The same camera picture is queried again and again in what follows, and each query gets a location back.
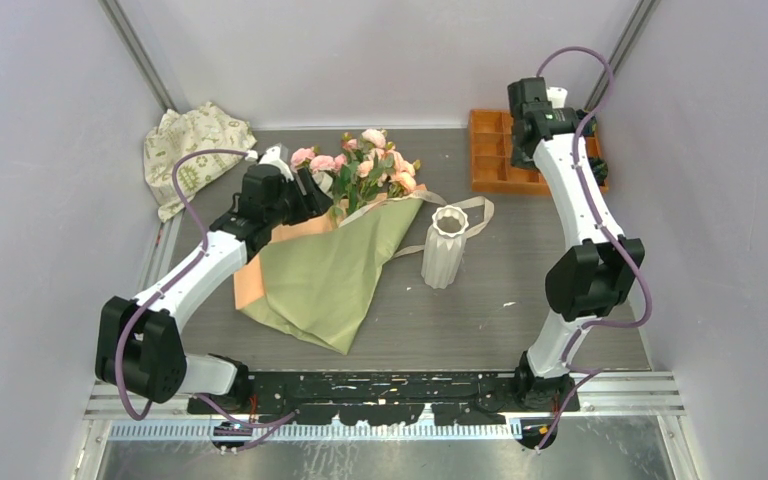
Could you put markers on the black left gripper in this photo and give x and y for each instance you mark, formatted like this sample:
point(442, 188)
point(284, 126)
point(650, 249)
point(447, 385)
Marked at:
point(320, 201)

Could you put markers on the pink artificial flower bunch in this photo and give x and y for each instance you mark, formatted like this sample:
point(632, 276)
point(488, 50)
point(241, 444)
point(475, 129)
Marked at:
point(368, 168)

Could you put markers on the green wrapping paper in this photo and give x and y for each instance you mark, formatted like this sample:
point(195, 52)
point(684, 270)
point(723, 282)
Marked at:
point(330, 321)

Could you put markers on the beige printed ribbon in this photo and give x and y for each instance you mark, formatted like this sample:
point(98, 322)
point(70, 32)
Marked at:
point(465, 232)

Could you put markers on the orange wrapping paper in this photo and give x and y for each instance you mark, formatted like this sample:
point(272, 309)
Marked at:
point(306, 258)

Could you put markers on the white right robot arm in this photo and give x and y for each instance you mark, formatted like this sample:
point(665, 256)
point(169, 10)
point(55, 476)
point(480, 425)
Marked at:
point(596, 272)

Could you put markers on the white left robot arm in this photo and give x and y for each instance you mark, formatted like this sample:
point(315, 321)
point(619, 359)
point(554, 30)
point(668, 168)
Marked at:
point(139, 345)

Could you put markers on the white ribbed ceramic vase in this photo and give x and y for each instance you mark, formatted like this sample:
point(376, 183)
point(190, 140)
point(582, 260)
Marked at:
point(442, 256)

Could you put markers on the orange wooden compartment tray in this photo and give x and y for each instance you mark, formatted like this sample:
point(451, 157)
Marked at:
point(490, 142)

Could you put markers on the dark rolled cloth back right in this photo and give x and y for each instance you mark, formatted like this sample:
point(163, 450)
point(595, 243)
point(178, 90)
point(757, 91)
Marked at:
point(589, 130)

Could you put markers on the dark rolled cloth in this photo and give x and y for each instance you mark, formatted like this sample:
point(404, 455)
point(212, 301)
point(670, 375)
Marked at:
point(589, 130)
point(599, 169)

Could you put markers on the dark rolled cloth front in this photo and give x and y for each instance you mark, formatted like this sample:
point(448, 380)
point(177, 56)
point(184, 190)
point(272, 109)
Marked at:
point(599, 169)

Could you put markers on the cream green printed cloth bag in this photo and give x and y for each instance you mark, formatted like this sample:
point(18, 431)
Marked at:
point(193, 148)

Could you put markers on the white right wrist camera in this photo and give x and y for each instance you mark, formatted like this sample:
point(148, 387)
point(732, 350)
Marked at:
point(557, 96)

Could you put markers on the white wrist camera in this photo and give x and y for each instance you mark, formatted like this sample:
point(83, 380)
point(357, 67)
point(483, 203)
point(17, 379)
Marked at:
point(557, 96)
point(276, 155)

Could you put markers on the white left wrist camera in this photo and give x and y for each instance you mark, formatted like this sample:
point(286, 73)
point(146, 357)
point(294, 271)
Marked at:
point(276, 155)

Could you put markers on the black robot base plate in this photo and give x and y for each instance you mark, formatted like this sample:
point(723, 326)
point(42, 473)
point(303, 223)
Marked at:
point(379, 398)

